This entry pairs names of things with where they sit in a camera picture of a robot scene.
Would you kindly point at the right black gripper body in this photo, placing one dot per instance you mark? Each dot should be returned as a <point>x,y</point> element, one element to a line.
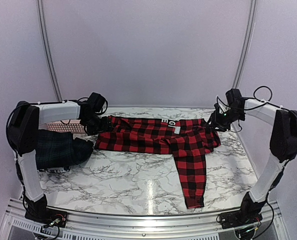
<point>222,122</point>

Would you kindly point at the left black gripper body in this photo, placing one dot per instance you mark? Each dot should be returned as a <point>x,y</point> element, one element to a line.
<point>95,125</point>

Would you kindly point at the red black plaid garment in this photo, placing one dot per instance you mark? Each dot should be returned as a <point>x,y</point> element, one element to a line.
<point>187,140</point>

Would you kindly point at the dark green plaid garment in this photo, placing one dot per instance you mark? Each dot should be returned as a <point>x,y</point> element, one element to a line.
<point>60,150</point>

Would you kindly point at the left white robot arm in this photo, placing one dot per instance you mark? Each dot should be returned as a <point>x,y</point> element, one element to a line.
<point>25,120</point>

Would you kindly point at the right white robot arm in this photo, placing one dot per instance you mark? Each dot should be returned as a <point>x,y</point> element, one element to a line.
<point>282,143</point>

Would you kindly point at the pink plastic laundry basket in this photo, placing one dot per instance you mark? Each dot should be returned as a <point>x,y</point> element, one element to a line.
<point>64,126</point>

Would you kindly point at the folded striped garment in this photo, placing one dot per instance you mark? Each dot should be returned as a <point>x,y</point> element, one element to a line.
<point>56,170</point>

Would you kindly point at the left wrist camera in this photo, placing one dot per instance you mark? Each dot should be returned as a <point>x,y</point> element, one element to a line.
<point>98,103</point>

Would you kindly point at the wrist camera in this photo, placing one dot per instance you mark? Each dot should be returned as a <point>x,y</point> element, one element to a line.
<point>233,98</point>
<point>98,103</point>

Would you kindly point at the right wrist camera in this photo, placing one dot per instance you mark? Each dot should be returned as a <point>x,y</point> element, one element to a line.
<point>233,98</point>

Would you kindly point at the left aluminium corner post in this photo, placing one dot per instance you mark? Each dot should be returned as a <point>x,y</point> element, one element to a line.
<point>47,50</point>

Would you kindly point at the aluminium corner post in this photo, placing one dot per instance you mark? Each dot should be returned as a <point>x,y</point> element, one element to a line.
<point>47,50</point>
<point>246,43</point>

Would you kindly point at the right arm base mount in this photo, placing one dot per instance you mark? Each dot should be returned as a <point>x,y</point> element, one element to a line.
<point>248,213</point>

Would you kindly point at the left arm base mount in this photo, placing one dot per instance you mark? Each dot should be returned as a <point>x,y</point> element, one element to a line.
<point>38,211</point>

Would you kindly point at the right aluminium corner post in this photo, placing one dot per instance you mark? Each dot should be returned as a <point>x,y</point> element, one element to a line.
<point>246,43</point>

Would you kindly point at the aluminium front frame rail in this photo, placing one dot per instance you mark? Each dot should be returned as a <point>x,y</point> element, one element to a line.
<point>99,226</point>

